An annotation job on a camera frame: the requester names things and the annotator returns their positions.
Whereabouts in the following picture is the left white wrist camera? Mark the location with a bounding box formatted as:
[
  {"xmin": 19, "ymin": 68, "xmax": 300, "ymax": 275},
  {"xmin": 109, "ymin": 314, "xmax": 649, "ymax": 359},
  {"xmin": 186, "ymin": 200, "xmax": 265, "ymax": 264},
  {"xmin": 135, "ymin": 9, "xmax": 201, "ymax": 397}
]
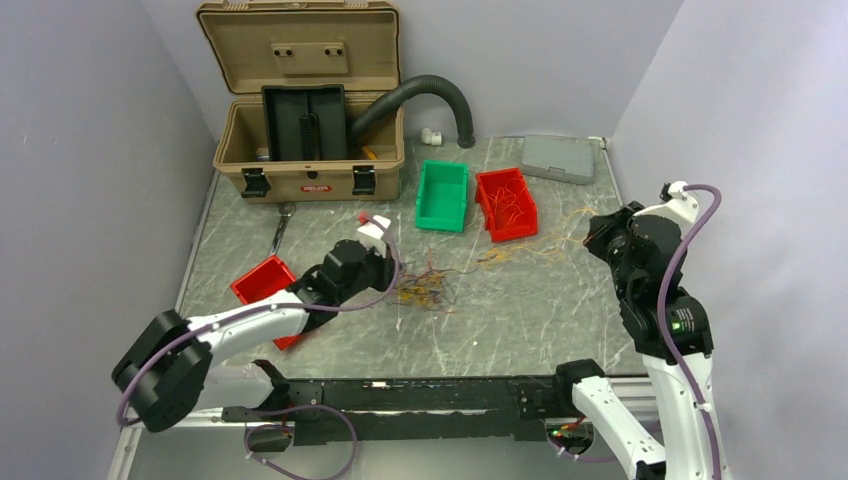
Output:
[{"xmin": 356, "ymin": 212, "xmax": 391, "ymax": 257}]

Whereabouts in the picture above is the red plastic bin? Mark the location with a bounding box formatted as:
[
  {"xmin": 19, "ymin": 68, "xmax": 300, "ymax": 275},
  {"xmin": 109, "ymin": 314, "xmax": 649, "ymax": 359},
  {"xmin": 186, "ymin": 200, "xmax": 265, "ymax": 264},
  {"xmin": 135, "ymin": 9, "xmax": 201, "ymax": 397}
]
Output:
[{"xmin": 475, "ymin": 168, "xmax": 538, "ymax": 243}]

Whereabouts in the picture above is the black toolbox tray insert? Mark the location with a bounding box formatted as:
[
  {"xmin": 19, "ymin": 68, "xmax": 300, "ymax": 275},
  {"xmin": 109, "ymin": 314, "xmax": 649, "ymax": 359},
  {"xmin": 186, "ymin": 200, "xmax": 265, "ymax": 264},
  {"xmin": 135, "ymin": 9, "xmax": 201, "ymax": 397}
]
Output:
[{"xmin": 261, "ymin": 84, "xmax": 348, "ymax": 162}]

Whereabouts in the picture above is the yellow cable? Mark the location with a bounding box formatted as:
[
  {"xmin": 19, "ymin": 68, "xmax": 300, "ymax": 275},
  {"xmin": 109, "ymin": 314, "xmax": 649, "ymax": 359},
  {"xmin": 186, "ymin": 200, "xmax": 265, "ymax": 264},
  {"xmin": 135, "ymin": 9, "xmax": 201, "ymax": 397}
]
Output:
[
  {"xmin": 397, "ymin": 274, "xmax": 455, "ymax": 313},
  {"xmin": 476, "ymin": 208, "xmax": 601, "ymax": 266}
]

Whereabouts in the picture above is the metal wrench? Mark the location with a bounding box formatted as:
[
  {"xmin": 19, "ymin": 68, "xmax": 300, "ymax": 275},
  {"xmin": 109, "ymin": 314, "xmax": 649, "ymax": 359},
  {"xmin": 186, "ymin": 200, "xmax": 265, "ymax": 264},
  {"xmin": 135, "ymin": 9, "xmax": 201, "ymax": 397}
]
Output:
[{"xmin": 269, "ymin": 202, "xmax": 297, "ymax": 256}]

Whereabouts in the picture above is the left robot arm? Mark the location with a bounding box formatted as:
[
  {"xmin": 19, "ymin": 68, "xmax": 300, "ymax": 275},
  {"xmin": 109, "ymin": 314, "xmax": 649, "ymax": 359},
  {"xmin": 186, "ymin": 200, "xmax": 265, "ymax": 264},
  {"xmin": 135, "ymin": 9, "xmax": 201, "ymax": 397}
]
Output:
[{"xmin": 111, "ymin": 236, "xmax": 400, "ymax": 432}]

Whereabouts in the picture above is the aluminium frame profile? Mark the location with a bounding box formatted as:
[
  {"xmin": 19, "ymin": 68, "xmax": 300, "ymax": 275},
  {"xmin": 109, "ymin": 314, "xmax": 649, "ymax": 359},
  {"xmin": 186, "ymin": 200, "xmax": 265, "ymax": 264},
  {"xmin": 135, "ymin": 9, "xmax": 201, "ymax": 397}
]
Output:
[{"xmin": 608, "ymin": 376, "xmax": 660, "ymax": 431}]

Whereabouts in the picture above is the white pipe elbow fitting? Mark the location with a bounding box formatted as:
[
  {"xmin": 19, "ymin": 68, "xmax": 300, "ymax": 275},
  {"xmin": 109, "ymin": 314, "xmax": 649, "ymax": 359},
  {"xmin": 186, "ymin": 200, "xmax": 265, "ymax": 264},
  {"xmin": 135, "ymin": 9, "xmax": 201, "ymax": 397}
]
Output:
[{"xmin": 420, "ymin": 128, "xmax": 443, "ymax": 146}]

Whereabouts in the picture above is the tan plastic toolbox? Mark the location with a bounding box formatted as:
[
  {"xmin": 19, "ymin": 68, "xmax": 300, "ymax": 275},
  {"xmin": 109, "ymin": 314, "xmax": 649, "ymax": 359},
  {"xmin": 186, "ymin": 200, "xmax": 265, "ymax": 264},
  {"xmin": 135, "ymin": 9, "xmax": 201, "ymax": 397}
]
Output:
[{"xmin": 196, "ymin": 1, "xmax": 405, "ymax": 204}]

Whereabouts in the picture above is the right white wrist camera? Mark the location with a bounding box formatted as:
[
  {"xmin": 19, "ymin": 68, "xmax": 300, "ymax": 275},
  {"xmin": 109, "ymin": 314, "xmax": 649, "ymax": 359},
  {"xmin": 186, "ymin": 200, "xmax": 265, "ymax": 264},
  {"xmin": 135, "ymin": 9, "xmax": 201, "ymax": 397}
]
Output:
[{"xmin": 658, "ymin": 181, "xmax": 700, "ymax": 227}]

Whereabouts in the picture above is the purple cable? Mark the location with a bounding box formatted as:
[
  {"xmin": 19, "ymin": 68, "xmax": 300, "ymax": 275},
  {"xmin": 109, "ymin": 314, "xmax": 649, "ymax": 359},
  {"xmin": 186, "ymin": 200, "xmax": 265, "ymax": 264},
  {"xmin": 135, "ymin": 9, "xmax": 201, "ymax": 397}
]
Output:
[{"xmin": 394, "ymin": 248, "xmax": 478, "ymax": 309}]

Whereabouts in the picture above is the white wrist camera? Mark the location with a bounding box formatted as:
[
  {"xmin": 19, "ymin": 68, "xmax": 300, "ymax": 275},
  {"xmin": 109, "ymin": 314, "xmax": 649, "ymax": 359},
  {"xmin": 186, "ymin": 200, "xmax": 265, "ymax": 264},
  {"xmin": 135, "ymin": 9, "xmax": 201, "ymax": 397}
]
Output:
[
  {"xmin": 356, "ymin": 212, "xmax": 391, "ymax": 257},
  {"xmin": 658, "ymin": 181, "xmax": 700, "ymax": 227}
]

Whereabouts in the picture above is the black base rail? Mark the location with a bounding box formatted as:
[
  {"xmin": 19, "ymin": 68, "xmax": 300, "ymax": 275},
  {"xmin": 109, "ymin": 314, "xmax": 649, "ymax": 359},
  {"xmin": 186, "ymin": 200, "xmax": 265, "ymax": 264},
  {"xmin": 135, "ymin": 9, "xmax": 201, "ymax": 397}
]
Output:
[{"xmin": 222, "ymin": 375, "xmax": 595, "ymax": 451}]

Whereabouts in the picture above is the black corrugated hose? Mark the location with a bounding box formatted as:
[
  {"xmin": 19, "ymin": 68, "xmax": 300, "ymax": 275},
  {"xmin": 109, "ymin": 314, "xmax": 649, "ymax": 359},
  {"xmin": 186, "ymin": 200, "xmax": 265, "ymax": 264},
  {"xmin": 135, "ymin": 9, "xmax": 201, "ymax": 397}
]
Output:
[{"xmin": 349, "ymin": 74, "xmax": 477, "ymax": 150}]

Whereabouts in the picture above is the grey plastic case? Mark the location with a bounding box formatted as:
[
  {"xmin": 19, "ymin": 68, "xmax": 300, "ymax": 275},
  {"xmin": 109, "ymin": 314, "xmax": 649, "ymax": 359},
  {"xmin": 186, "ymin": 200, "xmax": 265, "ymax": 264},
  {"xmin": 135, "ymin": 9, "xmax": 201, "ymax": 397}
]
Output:
[{"xmin": 519, "ymin": 135, "xmax": 600, "ymax": 185}]

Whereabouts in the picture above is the green plastic bin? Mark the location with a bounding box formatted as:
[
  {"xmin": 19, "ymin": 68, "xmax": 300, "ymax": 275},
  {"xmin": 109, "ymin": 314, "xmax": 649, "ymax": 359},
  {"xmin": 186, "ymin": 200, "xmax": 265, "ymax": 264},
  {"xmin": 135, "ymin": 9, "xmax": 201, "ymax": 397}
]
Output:
[{"xmin": 415, "ymin": 160, "xmax": 469, "ymax": 233}]

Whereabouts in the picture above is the red flat bin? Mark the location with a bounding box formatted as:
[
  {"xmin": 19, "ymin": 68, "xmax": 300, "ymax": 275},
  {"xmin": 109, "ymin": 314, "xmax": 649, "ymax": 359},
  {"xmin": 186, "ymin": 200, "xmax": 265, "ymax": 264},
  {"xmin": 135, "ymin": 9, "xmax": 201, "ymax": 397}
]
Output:
[{"xmin": 229, "ymin": 254, "xmax": 313, "ymax": 352}]

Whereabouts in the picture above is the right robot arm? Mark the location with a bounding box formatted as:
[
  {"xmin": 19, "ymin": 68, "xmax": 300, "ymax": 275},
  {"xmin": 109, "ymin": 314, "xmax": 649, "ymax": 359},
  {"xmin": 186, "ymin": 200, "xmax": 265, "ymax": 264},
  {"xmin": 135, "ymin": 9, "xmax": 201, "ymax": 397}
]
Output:
[{"xmin": 550, "ymin": 202, "xmax": 732, "ymax": 479}]

